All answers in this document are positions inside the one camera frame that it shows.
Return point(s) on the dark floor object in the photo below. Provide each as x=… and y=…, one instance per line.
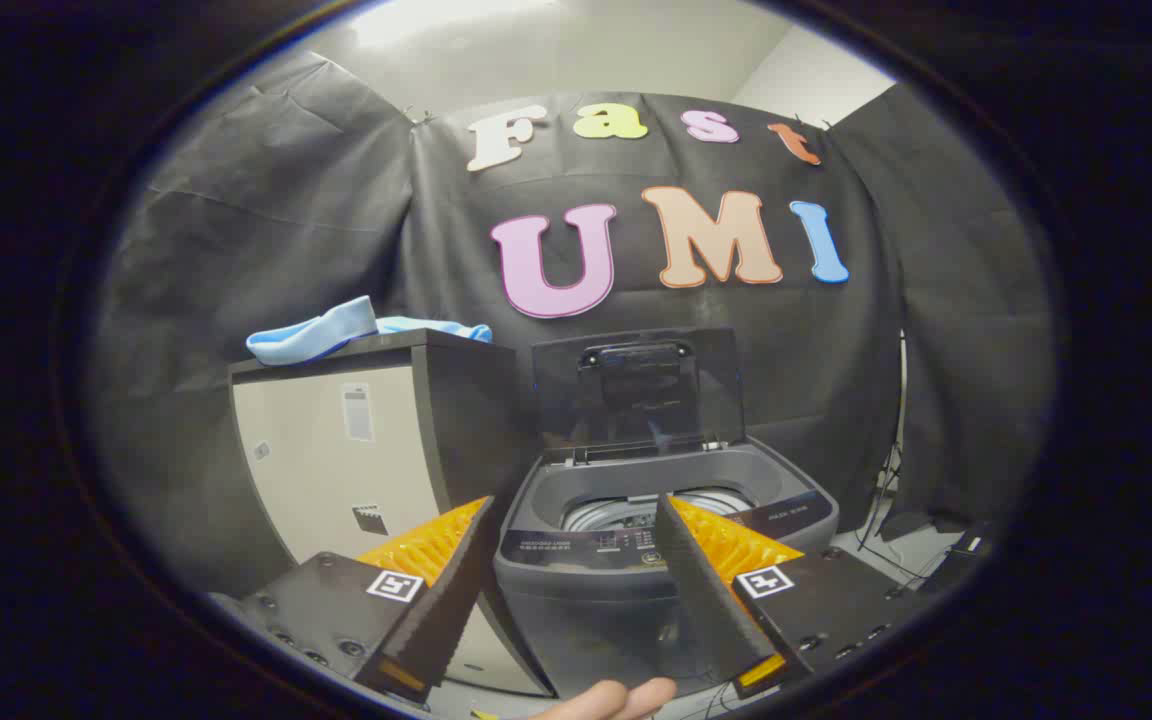
x=966, y=555

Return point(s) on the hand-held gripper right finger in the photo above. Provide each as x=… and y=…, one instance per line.
x=701, y=600

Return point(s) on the grey washing machine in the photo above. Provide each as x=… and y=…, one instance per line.
x=586, y=610

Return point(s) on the light blue shirt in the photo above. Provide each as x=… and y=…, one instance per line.
x=316, y=335

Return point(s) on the beige cabinet with dark top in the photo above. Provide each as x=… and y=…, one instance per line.
x=316, y=470

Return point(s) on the thin light stand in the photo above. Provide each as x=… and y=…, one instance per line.
x=901, y=400

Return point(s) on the black backdrop cloth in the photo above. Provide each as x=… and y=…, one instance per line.
x=786, y=380

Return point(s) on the dark transparent washing machine lid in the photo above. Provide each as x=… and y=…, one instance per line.
x=636, y=400

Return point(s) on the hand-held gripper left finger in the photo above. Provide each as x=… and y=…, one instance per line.
x=456, y=610

